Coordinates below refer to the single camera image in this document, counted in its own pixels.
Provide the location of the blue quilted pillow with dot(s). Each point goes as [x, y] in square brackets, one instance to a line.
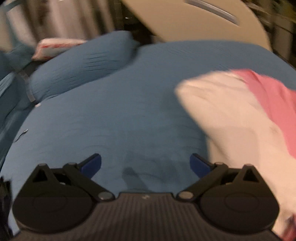
[83, 62]

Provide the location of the pink and white knit cardigan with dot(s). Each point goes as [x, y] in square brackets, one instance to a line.
[231, 111]

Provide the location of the white curtain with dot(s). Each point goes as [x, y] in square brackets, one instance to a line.
[69, 18]

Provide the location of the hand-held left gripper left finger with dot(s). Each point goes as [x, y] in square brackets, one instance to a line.
[91, 165]

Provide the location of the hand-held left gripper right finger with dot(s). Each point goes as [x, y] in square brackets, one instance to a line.
[199, 165]

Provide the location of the white packet with red print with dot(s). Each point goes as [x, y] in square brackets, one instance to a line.
[55, 47]

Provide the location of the blue quilted sofa cover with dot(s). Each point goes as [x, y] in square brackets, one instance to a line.
[129, 111]

